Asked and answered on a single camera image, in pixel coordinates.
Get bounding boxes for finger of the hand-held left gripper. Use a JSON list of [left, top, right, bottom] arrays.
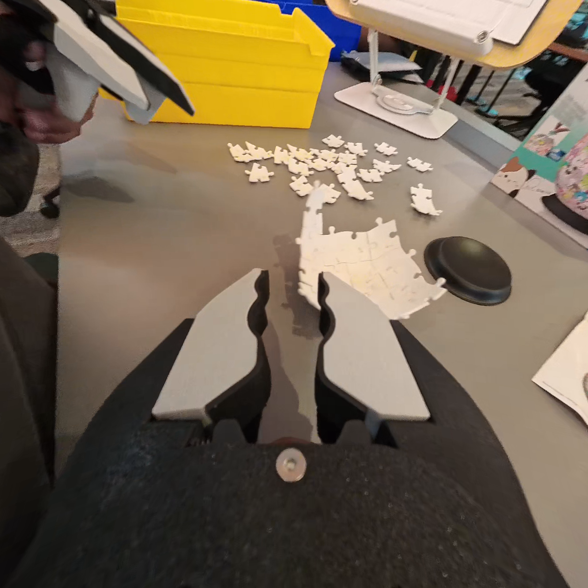
[[98, 14, 195, 116], [39, 0, 166, 126]]

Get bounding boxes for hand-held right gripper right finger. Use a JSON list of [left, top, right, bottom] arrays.
[[315, 272, 431, 445]]

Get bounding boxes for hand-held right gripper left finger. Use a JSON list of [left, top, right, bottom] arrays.
[[152, 269, 272, 444]]

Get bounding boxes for yellow plastic bin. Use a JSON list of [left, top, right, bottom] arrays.
[[99, 0, 335, 129]]

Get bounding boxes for assembled curved puzzle ball section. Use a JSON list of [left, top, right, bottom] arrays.
[[296, 181, 447, 321]]

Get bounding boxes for black round puzzle stand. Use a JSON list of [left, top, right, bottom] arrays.
[[424, 236, 512, 306]]

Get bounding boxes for joined white puzzle strip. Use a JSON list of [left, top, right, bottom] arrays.
[[410, 184, 443, 217]]

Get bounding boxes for pile of white puzzle pieces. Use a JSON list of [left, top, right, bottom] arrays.
[[227, 134, 433, 201]]

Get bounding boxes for colourful puzzle box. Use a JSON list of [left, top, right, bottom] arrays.
[[491, 62, 588, 250]]

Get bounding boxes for person's left hand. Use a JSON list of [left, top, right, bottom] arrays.
[[15, 40, 99, 144]]

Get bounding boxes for black office chair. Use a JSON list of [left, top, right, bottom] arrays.
[[40, 184, 61, 219]]

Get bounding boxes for person's dark trousers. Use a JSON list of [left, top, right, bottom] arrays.
[[0, 234, 60, 588]]

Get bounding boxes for white paper instruction sheet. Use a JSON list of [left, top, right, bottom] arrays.
[[532, 312, 588, 425]]

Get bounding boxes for blue plastic bin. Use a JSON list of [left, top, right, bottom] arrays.
[[262, 0, 364, 62]]

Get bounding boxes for grey pouch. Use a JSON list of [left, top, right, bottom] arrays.
[[341, 49, 422, 75]]

